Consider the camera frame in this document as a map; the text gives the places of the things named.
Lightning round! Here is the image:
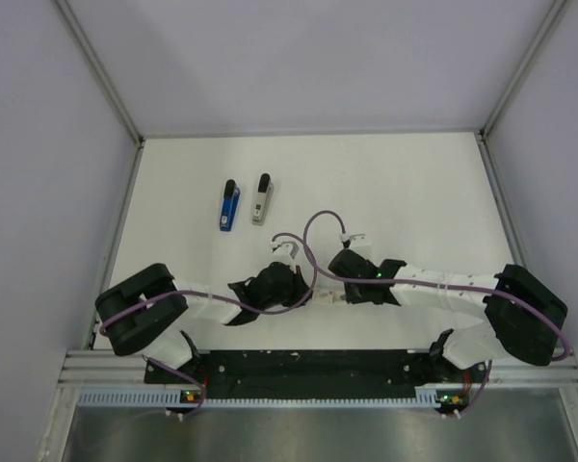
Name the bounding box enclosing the staple box with red dot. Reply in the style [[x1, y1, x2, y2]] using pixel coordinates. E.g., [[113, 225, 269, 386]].
[[312, 289, 346, 304]]

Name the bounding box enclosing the grey black stapler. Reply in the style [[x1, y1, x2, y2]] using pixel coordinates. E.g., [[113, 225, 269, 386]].
[[251, 173, 275, 226]]

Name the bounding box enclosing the blue stapler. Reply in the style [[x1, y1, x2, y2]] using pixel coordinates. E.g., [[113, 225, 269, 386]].
[[219, 179, 241, 232]]

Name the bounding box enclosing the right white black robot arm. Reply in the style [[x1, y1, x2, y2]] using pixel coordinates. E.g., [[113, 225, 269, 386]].
[[328, 248, 567, 381]]

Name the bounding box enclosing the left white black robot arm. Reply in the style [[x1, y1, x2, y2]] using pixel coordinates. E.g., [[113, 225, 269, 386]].
[[94, 262, 314, 382]]

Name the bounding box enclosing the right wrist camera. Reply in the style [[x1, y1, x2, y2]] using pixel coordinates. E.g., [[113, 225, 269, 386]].
[[339, 233, 372, 260]]

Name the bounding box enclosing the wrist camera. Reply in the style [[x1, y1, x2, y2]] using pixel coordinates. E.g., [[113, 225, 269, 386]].
[[339, 233, 372, 260], [271, 241, 300, 267]]

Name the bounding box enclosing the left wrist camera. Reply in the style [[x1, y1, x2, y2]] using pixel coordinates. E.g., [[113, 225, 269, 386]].
[[271, 241, 300, 267]]

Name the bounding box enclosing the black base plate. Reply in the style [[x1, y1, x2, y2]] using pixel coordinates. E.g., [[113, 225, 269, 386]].
[[144, 348, 468, 400]]

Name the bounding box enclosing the grey slotted cable duct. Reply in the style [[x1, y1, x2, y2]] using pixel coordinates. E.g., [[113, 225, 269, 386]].
[[77, 388, 460, 409]]

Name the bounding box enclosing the aluminium frame rail front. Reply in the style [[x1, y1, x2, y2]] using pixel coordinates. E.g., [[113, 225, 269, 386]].
[[57, 349, 150, 386]]

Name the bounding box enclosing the right aluminium corner post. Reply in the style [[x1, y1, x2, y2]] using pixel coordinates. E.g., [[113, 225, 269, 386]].
[[480, 0, 572, 141]]

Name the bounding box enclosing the aluminium corner post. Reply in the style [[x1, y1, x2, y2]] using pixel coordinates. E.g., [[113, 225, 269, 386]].
[[51, 0, 144, 148], [480, 0, 572, 141]]

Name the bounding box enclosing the left aluminium corner post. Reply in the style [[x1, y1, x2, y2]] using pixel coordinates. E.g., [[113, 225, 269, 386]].
[[51, 0, 144, 148]]

